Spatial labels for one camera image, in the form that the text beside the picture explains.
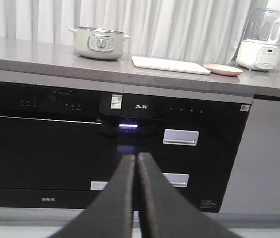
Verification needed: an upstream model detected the black disinfection cabinet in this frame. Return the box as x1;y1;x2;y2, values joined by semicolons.
118;94;249;213

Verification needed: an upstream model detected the white soy milk blender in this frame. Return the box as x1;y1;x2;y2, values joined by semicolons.
235;8;280;71

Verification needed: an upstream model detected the green electric cooking pot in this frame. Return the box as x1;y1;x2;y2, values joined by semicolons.
69;26;130;60

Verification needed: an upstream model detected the silver drawer handle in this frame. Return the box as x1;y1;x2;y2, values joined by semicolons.
163;173;189;187
162;129;200;146

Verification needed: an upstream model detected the lower silver drawer handle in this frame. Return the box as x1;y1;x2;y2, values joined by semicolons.
163;173;189;187

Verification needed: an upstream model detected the white pleated curtain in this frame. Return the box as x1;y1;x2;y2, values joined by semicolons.
0;0;280;63

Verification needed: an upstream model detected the black built-in dishwasher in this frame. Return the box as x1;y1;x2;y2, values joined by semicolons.
0;82;120;209

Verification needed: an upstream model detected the green energy label sticker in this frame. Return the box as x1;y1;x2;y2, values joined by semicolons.
110;94;123;110

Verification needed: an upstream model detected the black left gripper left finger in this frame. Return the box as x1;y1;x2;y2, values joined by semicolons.
50;155;135;238

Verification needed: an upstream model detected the white QR code sticker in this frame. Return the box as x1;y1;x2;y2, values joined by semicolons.
240;104;250;112

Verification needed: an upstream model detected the upper silver drawer handle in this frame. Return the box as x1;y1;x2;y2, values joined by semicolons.
162;129;200;146

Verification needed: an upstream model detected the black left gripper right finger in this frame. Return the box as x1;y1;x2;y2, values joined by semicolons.
137;153;238;238

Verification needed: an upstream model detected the pink round plate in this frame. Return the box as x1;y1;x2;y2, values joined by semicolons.
203;63;243;76

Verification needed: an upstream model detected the grey cabinet door panel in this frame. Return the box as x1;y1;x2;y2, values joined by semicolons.
220;99;280;215

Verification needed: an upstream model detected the cream bear serving tray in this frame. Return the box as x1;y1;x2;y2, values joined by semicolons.
132;56;211;75

